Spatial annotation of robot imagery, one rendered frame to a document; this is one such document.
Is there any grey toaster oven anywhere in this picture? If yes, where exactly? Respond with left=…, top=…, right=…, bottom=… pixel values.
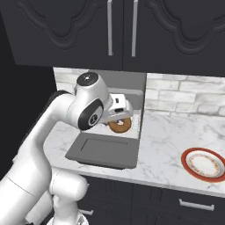
left=87, top=69, right=147, bottom=142

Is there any silver drawer handle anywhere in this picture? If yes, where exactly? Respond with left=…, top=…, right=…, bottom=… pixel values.
left=178, top=198, right=215, bottom=212
left=78, top=207, right=95, bottom=217

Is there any black drawer front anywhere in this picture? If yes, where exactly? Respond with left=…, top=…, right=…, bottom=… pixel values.
left=130, top=184, right=225, bottom=225
left=76, top=175, right=134, bottom=225

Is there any black upper cupboard door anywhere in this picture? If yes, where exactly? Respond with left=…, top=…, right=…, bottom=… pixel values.
left=122, top=0, right=225, bottom=78
left=0, top=0, right=125, bottom=72

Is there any wire toaster oven rack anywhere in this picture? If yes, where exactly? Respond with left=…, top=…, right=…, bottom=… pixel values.
left=96, top=115, right=139, bottom=139

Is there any black tall cabinet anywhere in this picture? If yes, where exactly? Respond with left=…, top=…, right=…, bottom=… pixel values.
left=0, top=11, right=57, bottom=179

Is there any brown bagel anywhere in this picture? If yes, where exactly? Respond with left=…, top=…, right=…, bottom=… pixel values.
left=107, top=116, right=133, bottom=134

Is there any silver cupboard door handle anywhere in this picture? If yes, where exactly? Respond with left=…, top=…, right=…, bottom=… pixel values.
left=131, top=0, right=139, bottom=58
left=106, top=0, right=114, bottom=57

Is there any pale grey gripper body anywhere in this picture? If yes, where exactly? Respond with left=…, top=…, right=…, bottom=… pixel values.
left=100, top=100, right=134, bottom=126

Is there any red rimmed white plate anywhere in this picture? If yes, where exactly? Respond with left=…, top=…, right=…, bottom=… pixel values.
left=180, top=147, right=225, bottom=184

